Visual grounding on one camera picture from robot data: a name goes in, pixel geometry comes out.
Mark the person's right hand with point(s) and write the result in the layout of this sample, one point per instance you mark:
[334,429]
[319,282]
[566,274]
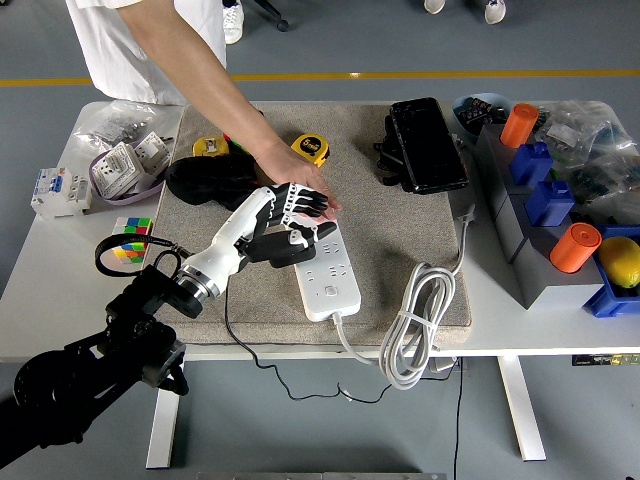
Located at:
[295,170]

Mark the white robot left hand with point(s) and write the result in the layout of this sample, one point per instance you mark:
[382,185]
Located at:
[235,235]

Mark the black power adapter plug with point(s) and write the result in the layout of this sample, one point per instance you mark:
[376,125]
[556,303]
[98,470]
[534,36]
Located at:
[290,257]

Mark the white power strip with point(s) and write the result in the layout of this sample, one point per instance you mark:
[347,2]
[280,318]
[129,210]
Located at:
[330,290]

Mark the glossy black case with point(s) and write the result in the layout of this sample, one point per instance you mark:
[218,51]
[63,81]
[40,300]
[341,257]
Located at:
[430,145]

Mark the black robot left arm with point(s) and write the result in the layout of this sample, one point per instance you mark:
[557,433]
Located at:
[60,390]

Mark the person's right forearm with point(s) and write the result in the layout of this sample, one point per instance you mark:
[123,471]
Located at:
[230,107]

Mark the yellow tape measure black label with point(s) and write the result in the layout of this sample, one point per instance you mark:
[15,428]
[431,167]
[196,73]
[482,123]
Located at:
[312,146]

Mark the white-edged Rubik's cube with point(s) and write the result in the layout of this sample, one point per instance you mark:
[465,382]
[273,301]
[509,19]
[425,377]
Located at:
[235,145]

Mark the black cloth pouch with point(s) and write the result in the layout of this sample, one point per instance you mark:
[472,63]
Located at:
[200,180]

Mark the yellow tape measure picture label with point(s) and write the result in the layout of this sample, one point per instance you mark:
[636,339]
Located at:
[210,146]

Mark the purple bowl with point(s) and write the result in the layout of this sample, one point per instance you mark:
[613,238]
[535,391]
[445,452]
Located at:
[145,190]

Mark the stickerless Rubik's cube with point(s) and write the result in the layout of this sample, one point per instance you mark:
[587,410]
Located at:
[132,227]

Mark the grey-brown mat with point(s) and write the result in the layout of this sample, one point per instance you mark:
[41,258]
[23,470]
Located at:
[390,235]

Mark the black chair base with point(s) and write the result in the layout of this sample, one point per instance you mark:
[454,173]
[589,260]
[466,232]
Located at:
[283,24]

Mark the white shoe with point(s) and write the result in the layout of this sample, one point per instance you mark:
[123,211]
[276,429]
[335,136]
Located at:
[232,22]

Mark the clear bag of screws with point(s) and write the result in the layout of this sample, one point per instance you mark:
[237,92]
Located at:
[115,125]

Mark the light blue bowl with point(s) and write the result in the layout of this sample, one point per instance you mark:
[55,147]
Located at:
[457,119]

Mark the white circuit breaker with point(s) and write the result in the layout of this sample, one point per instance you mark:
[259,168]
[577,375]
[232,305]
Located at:
[60,192]

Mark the white table leg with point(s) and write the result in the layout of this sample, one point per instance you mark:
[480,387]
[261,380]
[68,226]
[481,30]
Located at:
[522,410]
[165,430]

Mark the grey-white shoe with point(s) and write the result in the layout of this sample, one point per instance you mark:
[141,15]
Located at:
[434,5]
[495,11]

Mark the person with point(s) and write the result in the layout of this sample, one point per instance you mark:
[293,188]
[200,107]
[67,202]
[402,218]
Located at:
[115,50]

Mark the orange cylinder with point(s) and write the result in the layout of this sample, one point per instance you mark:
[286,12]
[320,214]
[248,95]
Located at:
[572,247]
[517,127]

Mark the blue plastic block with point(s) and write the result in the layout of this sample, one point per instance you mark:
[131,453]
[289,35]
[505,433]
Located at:
[530,165]
[550,205]

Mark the small grey control box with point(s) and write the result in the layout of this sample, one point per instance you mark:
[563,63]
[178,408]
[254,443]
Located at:
[442,364]

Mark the grey block holder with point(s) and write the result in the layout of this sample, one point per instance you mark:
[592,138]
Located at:
[545,290]

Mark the clear bag of parts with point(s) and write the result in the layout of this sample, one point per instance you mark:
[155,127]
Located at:
[610,185]
[575,125]

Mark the blue plastic bin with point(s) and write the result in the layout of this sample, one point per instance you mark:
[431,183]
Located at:
[605,302]

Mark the yellow lemon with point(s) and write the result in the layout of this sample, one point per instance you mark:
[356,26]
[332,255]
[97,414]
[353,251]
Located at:
[620,260]

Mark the dark label strip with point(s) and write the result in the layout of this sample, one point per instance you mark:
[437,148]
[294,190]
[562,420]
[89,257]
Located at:
[600,360]

